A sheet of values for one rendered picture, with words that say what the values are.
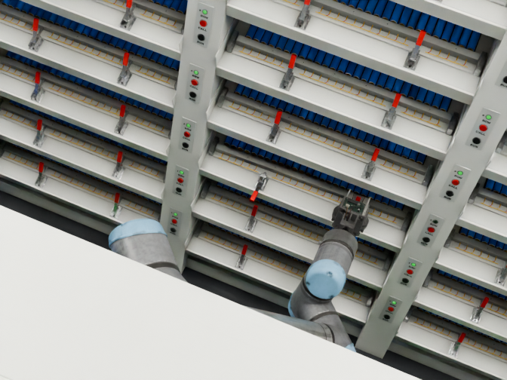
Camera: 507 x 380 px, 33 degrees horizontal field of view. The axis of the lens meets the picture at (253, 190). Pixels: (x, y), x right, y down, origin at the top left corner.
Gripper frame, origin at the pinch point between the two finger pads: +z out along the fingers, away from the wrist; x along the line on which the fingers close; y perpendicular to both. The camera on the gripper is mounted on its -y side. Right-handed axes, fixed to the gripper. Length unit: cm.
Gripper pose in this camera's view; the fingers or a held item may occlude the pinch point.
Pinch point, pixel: (357, 200)
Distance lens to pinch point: 236.3
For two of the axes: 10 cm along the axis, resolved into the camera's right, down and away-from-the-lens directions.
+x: -9.2, -3.7, 1.2
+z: 3.3, -5.8, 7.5
